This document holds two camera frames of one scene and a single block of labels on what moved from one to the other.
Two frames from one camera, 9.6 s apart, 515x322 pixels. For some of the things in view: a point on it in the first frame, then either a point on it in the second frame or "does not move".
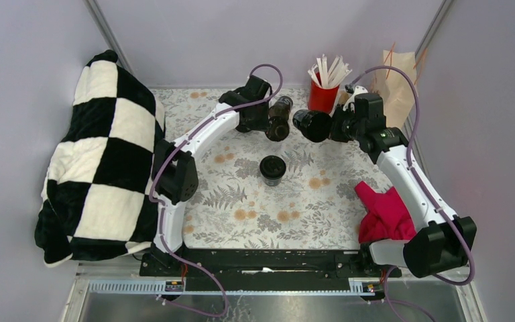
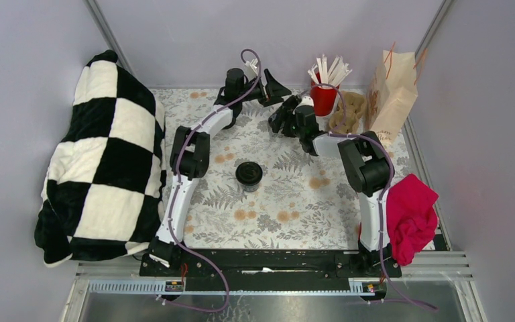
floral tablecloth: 256,194 does not move
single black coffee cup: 271,182 -> 250,188
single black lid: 272,166 -> 249,173
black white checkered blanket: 96,200 does not move
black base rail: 267,270 does not move
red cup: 322,99 does not move
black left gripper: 263,125 -> 272,92
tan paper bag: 395,87 does not move
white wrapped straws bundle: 337,71 does not move
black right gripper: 338,115 -> 284,115
